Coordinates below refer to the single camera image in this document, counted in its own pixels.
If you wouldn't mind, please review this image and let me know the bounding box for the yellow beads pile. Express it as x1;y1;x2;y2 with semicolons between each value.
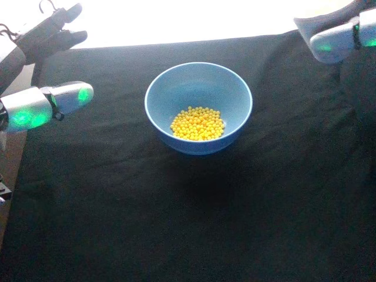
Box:
169;106;226;142

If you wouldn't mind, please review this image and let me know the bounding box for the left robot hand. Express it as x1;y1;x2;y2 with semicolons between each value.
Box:
0;0;89;95

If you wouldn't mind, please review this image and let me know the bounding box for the light blue bowl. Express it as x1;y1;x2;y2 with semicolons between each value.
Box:
144;61;253;156

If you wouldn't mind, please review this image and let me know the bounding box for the black table cloth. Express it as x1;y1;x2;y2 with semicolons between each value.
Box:
0;28;376;282

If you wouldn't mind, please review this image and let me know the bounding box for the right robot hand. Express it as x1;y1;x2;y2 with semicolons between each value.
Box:
293;0;364;39

